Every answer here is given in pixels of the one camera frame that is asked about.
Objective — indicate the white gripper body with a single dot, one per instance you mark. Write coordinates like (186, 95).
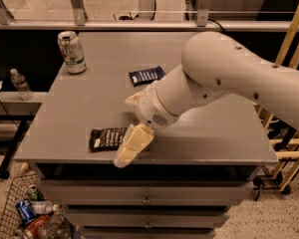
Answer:
(150, 108)

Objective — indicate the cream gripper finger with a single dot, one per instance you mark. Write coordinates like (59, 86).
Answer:
(135, 140)
(136, 100)

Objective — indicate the black chocolate rxbar wrapper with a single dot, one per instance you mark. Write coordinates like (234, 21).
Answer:
(106, 139)

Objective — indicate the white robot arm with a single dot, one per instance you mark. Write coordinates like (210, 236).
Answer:
(212, 66)

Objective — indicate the blue blueberry rxbar wrapper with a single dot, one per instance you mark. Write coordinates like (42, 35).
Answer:
(146, 76)

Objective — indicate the grey drawer cabinet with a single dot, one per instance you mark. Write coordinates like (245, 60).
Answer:
(181, 187)

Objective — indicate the white green soda can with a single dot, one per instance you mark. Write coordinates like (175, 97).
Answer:
(72, 52)

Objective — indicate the grey side bench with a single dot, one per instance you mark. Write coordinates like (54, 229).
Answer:
(20, 113)

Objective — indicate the clear plastic water bottle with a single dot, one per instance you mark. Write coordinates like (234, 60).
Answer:
(21, 85)

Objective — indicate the plastic bottle in basket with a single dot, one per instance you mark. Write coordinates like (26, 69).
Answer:
(44, 207)

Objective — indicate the blue soda can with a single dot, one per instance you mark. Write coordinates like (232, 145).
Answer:
(25, 211)

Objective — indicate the red soda can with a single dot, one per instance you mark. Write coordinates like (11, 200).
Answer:
(31, 230)

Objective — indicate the metal railing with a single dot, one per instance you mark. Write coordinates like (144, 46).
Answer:
(178, 15)

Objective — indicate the wire mesh basket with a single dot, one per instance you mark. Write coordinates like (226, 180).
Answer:
(11, 225)

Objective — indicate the yellow wheeled cart frame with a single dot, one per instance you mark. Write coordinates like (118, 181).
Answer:
(287, 167)

